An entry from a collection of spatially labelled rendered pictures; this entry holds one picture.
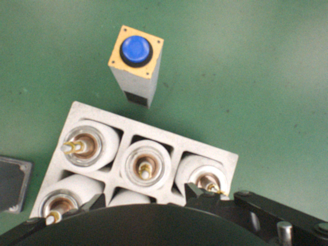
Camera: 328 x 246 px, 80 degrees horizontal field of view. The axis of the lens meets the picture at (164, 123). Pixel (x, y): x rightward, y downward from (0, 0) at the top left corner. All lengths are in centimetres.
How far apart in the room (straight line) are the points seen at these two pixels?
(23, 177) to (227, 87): 67
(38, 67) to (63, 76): 8
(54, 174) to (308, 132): 76
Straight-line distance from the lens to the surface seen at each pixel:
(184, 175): 38
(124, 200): 41
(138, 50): 32
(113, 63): 33
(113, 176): 45
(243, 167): 70
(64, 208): 40
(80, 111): 47
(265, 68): 77
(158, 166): 37
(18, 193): 71
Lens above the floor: 62
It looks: 83 degrees down
